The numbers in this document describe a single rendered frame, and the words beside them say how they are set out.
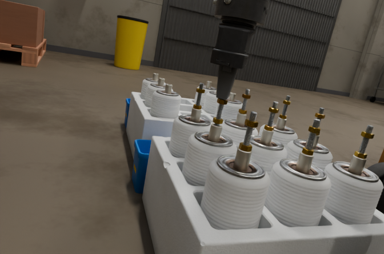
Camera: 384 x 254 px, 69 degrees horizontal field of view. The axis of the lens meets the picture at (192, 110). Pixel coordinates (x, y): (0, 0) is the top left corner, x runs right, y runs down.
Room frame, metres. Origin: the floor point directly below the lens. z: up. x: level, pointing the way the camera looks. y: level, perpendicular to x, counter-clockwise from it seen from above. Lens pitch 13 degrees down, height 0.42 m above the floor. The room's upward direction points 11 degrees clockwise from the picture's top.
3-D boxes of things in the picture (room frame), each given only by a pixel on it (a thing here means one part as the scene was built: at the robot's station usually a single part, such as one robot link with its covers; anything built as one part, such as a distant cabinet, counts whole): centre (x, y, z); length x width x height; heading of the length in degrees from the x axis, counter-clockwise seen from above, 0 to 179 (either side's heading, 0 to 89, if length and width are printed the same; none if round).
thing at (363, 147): (0.49, -0.31, 0.30); 0.01 x 0.01 x 0.08
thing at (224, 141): (0.52, -0.05, 0.25); 0.08 x 0.08 x 0.01
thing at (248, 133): (0.41, -0.09, 0.30); 0.01 x 0.01 x 0.08
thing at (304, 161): (0.45, -0.20, 0.26); 0.02 x 0.02 x 0.03
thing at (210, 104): (1.10, -0.09, 0.16); 0.10 x 0.10 x 0.18
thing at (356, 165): (0.49, -0.31, 0.26); 0.02 x 0.02 x 0.03
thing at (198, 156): (0.52, -0.05, 0.16); 0.10 x 0.10 x 0.18
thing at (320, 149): (0.60, -0.27, 0.25); 0.08 x 0.08 x 0.01
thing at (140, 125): (1.06, 0.02, 0.09); 0.39 x 0.39 x 0.18; 20
